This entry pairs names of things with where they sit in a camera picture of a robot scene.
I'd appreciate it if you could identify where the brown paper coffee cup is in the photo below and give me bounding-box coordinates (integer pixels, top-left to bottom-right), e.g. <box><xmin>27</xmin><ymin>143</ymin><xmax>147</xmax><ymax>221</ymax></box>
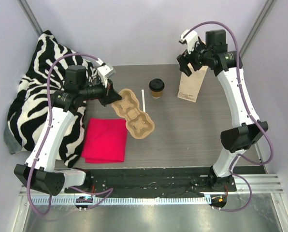
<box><xmin>150</xmin><ymin>88</ymin><xmax>163</xmax><ymax>99</ymax></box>

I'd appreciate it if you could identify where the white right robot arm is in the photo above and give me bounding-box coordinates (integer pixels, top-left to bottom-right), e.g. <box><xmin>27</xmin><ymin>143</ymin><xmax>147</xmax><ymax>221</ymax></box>
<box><xmin>177</xmin><ymin>29</ymin><xmax>268</xmax><ymax>191</ymax></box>

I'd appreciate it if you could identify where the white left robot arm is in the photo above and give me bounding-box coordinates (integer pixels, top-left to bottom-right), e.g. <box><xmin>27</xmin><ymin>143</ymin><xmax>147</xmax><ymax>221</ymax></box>
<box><xmin>14</xmin><ymin>63</ymin><xmax>122</xmax><ymax>196</ymax></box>

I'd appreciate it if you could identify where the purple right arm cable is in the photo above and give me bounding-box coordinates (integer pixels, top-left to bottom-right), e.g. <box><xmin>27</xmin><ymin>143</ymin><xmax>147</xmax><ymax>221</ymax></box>
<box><xmin>188</xmin><ymin>21</ymin><xmax>273</xmax><ymax>213</ymax></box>

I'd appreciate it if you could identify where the black plastic cup lid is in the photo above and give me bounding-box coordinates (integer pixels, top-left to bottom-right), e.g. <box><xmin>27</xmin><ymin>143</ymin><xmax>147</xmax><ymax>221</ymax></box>
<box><xmin>149</xmin><ymin>78</ymin><xmax>165</xmax><ymax>92</ymax></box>

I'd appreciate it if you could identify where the white wrapped straw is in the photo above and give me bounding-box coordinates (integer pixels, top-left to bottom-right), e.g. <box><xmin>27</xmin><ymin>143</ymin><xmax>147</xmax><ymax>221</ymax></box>
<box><xmin>141</xmin><ymin>89</ymin><xmax>146</xmax><ymax>113</ymax></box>

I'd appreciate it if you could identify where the zebra print cushion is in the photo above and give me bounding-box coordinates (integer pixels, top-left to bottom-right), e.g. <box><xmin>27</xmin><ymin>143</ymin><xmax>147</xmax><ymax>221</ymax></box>
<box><xmin>3</xmin><ymin>30</ymin><xmax>86</xmax><ymax>168</ymax></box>

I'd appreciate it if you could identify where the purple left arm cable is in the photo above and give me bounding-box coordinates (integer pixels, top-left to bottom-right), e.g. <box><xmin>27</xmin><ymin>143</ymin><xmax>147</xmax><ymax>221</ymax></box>
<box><xmin>27</xmin><ymin>53</ymin><xmax>114</xmax><ymax>222</ymax></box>

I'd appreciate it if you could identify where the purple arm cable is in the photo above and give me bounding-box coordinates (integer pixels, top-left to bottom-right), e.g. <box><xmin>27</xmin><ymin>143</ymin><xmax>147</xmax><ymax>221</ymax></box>
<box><xmin>188</xmin><ymin>21</ymin><xmax>273</xmax><ymax>213</ymax></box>
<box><xmin>27</xmin><ymin>53</ymin><xmax>114</xmax><ymax>222</ymax></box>

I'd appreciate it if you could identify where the brown cardboard cup carrier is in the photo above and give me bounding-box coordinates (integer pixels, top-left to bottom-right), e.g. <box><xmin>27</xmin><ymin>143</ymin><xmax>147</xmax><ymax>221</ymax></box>
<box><xmin>111</xmin><ymin>88</ymin><xmax>155</xmax><ymax>139</ymax></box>

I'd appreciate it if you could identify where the brown paper takeout bag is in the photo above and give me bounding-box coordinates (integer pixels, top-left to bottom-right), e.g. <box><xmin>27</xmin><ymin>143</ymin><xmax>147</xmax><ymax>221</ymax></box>
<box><xmin>177</xmin><ymin>64</ymin><xmax>208</xmax><ymax>102</ymax></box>

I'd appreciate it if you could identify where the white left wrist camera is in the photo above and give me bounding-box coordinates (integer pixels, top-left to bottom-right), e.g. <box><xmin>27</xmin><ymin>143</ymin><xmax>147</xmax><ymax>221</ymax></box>
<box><xmin>96</xmin><ymin>58</ymin><xmax>116</xmax><ymax>87</ymax></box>

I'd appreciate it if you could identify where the red folded cloth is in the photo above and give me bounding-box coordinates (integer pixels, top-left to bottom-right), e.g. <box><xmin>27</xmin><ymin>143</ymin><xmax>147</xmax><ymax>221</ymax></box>
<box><xmin>82</xmin><ymin>118</ymin><xmax>128</xmax><ymax>164</ymax></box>

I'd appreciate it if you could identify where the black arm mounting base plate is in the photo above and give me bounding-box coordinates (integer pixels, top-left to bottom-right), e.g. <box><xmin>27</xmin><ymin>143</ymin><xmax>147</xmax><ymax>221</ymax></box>
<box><xmin>64</xmin><ymin>167</ymin><xmax>237</xmax><ymax>198</ymax></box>

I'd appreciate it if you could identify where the white slotted cable duct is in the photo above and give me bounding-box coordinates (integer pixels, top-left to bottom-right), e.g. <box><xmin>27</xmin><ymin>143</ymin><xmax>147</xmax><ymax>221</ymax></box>
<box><xmin>30</xmin><ymin>196</ymin><xmax>212</xmax><ymax>206</ymax></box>

